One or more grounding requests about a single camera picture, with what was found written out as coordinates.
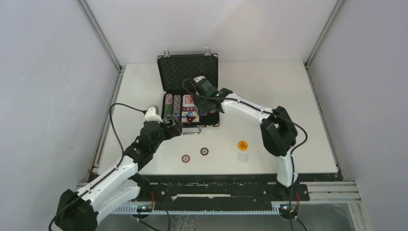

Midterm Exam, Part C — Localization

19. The clear dealer button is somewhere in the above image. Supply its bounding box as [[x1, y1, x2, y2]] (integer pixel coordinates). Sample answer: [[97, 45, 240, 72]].
[[237, 152, 249, 163]]

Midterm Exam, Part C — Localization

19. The orange black poker chip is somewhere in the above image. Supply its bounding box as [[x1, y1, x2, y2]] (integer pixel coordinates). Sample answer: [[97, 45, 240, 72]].
[[200, 147, 209, 156]]

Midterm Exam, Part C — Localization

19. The mixed chip stack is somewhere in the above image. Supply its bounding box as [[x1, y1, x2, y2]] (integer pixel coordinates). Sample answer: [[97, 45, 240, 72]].
[[172, 95, 181, 121], [164, 93, 174, 119]]

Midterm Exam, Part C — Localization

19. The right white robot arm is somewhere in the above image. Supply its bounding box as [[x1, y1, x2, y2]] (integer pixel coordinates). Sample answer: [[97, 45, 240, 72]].
[[189, 76, 298, 200]]

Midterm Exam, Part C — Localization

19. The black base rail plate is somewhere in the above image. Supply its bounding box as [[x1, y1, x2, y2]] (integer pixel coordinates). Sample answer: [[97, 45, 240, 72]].
[[136, 173, 343, 208]]

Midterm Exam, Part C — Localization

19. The black aluminium poker case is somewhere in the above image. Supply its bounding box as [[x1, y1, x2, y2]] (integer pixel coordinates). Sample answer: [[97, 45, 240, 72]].
[[157, 47, 220, 129]]

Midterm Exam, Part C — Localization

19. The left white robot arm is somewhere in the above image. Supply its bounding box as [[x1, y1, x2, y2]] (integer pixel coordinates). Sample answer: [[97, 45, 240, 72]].
[[48, 117, 183, 231]]

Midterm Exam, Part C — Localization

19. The right controller board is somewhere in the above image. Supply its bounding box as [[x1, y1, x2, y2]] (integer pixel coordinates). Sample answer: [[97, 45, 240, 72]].
[[279, 205, 299, 214]]

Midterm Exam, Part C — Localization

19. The red triangular all-in button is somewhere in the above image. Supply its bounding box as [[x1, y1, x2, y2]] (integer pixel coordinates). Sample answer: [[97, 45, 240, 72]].
[[185, 115, 197, 124]]

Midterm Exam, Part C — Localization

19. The red playing card deck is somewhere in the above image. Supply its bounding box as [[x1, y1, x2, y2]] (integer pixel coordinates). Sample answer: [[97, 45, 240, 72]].
[[182, 94, 195, 108]]

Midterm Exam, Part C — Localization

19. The controller board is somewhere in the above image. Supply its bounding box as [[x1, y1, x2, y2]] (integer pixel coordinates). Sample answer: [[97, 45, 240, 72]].
[[279, 205, 299, 214], [137, 205, 153, 213]]

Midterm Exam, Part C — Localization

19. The white cable duct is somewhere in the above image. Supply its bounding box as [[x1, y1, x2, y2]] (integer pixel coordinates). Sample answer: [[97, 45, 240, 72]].
[[111, 203, 281, 215]]

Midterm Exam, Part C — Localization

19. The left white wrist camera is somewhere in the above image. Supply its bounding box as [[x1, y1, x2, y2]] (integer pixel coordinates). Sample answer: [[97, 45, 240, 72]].
[[144, 105, 163, 123]]

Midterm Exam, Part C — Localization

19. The red poker chip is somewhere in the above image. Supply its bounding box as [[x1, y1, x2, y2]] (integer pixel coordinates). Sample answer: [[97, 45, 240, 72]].
[[181, 154, 191, 163]]

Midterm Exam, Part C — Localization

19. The left controller board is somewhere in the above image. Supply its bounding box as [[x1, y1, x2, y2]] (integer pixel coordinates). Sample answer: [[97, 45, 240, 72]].
[[137, 205, 153, 213]]

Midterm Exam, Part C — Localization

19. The left mixed chip stack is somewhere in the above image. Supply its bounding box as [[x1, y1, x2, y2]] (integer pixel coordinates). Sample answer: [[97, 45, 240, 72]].
[[164, 93, 174, 119]]

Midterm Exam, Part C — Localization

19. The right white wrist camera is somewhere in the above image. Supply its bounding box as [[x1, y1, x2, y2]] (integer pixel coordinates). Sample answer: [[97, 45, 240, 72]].
[[193, 76, 206, 83]]

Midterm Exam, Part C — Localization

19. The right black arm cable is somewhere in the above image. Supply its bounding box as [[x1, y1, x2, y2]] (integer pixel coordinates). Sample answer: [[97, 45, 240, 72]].
[[182, 78, 308, 205]]

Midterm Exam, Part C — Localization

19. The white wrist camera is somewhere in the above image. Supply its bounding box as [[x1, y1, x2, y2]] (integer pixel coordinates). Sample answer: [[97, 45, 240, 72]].
[[193, 76, 206, 83], [144, 105, 163, 123]]

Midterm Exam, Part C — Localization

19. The orange big blind button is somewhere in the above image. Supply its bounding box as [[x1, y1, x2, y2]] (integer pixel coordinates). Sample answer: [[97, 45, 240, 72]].
[[237, 141, 248, 151]]

